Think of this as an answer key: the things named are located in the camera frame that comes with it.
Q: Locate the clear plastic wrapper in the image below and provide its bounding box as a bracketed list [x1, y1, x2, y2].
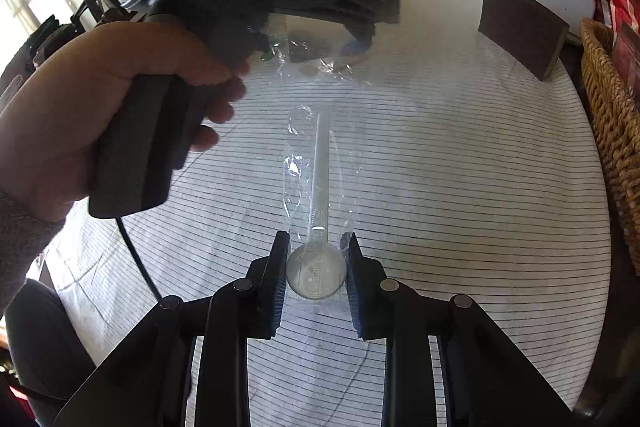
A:
[260, 14, 376, 85]

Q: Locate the dark red box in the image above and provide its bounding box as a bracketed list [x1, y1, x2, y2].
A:
[612, 24, 640, 82]

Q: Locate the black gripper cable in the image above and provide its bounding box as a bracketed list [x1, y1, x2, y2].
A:
[116, 216, 163, 303]

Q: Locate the person's left hand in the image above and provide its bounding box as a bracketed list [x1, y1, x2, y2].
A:
[0, 21, 251, 223]

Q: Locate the white striped cloth desktop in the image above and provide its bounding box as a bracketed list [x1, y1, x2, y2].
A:
[30, 0, 613, 427]

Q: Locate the wicker basket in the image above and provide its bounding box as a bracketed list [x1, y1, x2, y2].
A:
[580, 18, 640, 275]

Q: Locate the white plastic spoon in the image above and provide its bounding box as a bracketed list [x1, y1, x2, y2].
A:
[281, 106, 357, 303]

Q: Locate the person's left forearm grey sleeve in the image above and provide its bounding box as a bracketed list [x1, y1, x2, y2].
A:
[0, 187, 68, 313]

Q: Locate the brown rectangular box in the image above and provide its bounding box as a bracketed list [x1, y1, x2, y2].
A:
[477, 0, 571, 82]

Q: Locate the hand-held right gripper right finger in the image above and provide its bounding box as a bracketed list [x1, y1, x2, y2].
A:
[340, 231, 576, 427]

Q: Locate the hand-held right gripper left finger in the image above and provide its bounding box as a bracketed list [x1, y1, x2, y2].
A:
[52, 231, 291, 427]

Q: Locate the black chair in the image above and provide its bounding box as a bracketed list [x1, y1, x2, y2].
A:
[5, 279, 96, 427]

